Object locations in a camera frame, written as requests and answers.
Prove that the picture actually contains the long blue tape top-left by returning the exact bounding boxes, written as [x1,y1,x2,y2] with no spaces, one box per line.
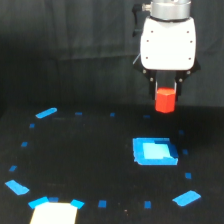
[35,108,57,119]

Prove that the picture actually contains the red hexagonal block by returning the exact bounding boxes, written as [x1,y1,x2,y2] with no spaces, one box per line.
[155,88,176,113]

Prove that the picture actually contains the small blue tape left upper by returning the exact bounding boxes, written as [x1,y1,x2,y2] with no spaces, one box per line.
[29,123,35,128]

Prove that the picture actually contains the small blue tape bottom centre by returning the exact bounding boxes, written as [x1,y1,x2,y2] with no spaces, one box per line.
[98,200,107,208]

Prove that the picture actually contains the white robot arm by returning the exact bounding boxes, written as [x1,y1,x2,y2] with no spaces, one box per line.
[132,0,200,100]

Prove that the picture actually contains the small blue tape top right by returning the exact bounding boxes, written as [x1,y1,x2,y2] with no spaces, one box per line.
[143,115,150,119]

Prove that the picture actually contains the blue tape square target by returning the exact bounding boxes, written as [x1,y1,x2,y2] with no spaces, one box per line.
[133,138,179,166]

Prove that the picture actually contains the small blue tape left middle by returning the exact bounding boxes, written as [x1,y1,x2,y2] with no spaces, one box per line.
[21,142,28,147]

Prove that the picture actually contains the blue tape beside paper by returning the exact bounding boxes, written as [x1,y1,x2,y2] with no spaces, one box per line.
[71,199,84,209]

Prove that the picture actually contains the small blue tape right middle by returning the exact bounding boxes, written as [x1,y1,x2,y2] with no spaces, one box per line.
[182,149,188,155]

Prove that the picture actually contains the small blue tape bottom right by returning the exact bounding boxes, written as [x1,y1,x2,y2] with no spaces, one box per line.
[144,201,151,209]

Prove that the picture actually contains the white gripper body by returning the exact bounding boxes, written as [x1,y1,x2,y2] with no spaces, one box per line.
[133,17,201,75]

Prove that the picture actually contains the small blue tape right upper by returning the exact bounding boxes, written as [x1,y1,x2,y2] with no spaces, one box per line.
[178,130,184,135]

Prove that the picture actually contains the large blue tape bottom-right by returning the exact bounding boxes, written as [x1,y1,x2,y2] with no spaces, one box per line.
[173,190,201,207]

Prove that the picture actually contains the white paper sheet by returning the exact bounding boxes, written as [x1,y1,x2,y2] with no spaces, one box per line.
[30,202,78,224]

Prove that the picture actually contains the large blue tape left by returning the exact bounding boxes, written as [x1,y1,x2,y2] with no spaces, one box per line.
[5,180,29,195]

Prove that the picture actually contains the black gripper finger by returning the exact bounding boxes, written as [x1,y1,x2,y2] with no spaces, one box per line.
[149,78,157,100]
[175,77,185,98]

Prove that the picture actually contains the small blue tape top left-centre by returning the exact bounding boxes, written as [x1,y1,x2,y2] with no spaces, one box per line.
[75,112,82,116]

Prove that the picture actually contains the small blue tape left lower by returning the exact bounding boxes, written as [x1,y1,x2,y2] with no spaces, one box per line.
[9,165,17,172]

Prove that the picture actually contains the small blue tape right lower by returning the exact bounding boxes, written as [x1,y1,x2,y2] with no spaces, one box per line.
[185,173,192,179]

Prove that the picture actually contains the blue tape strip bottom-left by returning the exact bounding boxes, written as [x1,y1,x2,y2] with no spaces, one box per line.
[28,196,49,209]

